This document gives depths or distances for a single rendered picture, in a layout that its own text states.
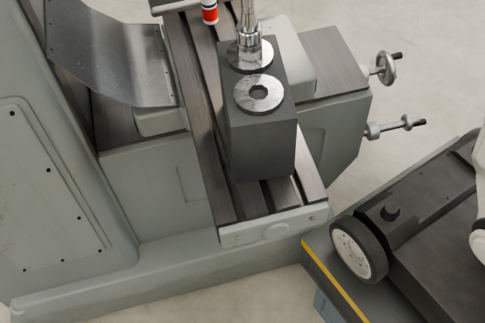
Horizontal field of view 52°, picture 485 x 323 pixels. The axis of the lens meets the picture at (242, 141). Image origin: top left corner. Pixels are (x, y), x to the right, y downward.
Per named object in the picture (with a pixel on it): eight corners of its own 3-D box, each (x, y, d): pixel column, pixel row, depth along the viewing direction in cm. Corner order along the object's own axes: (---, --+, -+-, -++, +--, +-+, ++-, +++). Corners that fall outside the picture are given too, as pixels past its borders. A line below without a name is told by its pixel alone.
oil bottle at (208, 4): (216, 14, 132) (212, -22, 123) (220, 23, 130) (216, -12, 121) (201, 16, 132) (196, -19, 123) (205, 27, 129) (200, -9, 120)
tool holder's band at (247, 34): (233, 24, 91) (233, 20, 90) (258, 19, 91) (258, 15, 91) (239, 41, 88) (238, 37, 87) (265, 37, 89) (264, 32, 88)
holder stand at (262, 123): (275, 95, 114) (276, 27, 98) (294, 175, 101) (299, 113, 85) (222, 102, 114) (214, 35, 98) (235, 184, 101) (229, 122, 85)
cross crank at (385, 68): (387, 65, 167) (394, 39, 158) (402, 91, 160) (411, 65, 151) (342, 76, 165) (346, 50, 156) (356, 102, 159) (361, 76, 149)
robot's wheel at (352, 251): (382, 285, 144) (396, 257, 128) (369, 295, 142) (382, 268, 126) (337, 233, 154) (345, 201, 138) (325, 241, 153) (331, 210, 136)
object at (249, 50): (234, 47, 95) (233, 24, 91) (259, 42, 96) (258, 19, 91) (240, 63, 93) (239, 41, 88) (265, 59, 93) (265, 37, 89)
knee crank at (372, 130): (420, 116, 165) (424, 104, 161) (429, 130, 162) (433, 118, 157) (358, 131, 163) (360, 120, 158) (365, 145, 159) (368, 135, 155)
